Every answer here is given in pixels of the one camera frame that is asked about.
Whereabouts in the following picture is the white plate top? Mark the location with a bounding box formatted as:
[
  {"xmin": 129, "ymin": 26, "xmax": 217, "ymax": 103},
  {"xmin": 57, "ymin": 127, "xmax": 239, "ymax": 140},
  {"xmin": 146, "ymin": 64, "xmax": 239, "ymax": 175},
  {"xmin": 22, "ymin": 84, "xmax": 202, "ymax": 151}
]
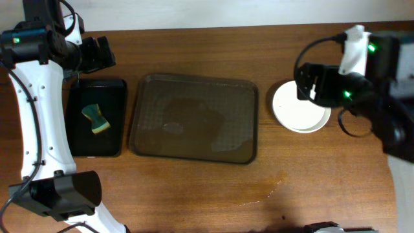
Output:
[{"xmin": 271, "ymin": 81, "xmax": 331, "ymax": 133}]

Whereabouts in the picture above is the green yellow sponge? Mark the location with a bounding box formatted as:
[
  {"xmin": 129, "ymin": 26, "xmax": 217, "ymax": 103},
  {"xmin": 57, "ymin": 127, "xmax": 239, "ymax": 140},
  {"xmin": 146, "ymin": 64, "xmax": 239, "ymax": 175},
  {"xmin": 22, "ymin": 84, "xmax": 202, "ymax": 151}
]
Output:
[{"xmin": 82, "ymin": 104, "xmax": 111, "ymax": 135}]

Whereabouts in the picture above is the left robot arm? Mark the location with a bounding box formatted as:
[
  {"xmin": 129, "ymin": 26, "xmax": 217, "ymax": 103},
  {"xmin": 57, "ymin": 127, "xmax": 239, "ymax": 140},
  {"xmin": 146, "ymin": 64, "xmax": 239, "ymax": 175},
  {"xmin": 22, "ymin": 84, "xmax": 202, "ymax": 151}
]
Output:
[{"xmin": 1, "ymin": 1, "xmax": 127, "ymax": 232}]

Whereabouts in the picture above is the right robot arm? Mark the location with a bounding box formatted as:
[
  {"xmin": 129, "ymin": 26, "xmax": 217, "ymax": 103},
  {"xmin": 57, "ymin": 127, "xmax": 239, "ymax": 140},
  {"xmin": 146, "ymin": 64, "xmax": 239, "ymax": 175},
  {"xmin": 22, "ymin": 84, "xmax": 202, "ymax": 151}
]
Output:
[{"xmin": 293, "ymin": 25, "xmax": 413, "ymax": 232}]

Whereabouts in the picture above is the black plastic tray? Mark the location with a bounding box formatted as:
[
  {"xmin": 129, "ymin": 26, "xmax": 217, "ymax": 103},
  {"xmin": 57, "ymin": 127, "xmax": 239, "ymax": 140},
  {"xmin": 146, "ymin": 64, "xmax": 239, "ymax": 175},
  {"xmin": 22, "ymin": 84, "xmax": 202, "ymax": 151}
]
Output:
[{"xmin": 65, "ymin": 79, "xmax": 127, "ymax": 157}]

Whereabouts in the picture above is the brown serving tray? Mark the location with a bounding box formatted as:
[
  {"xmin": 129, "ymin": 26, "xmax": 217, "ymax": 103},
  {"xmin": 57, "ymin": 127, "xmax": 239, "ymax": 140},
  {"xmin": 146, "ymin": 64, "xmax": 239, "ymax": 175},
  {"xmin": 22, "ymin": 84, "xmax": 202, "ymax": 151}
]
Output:
[{"xmin": 129, "ymin": 73, "xmax": 259, "ymax": 165}]

